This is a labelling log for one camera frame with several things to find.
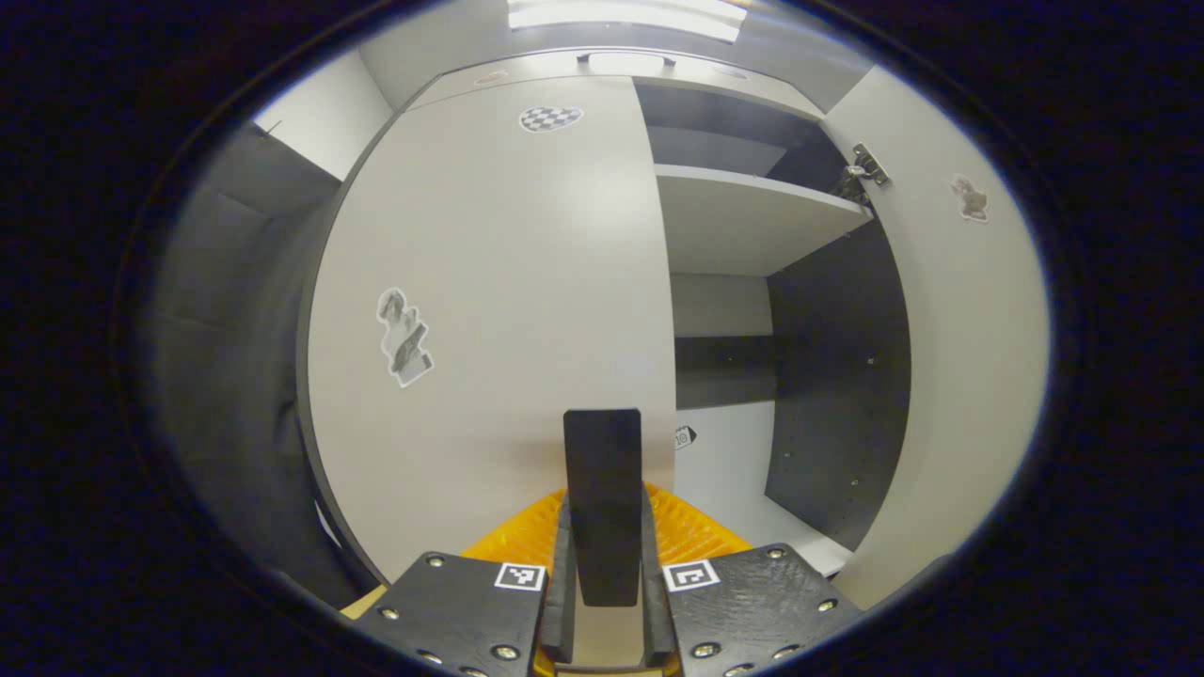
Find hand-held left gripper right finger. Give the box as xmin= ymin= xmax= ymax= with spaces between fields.
xmin=642 ymin=482 xmax=864 ymax=677

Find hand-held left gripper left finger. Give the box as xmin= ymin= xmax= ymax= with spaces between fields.
xmin=353 ymin=489 xmax=577 ymax=677

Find black door handle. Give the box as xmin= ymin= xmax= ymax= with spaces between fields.
xmin=563 ymin=408 xmax=644 ymax=607

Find grey double-door shoe cabinet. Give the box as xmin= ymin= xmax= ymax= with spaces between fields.
xmin=404 ymin=47 xmax=913 ymax=579

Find grey shoe cabinet door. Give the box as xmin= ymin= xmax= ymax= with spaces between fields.
xmin=820 ymin=64 xmax=1052 ymax=612
xmin=299 ymin=75 xmax=678 ymax=584

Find grey cabinet shelf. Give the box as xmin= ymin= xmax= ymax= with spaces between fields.
xmin=654 ymin=165 xmax=876 ymax=276

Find metal door hinge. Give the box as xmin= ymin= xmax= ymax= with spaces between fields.
xmin=847 ymin=143 xmax=892 ymax=194

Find black backdrop cloth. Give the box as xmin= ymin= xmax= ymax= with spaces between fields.
xmin=150 ymin=122 xmax=377 ymax=612

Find large ceiling light panel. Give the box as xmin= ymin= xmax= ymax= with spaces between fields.
xmin=508 ymin=0 xmax=749 ymax=43

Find silver bar handle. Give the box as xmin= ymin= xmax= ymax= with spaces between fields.
xmin=576 ymin=52 xmax=676 ymax=69

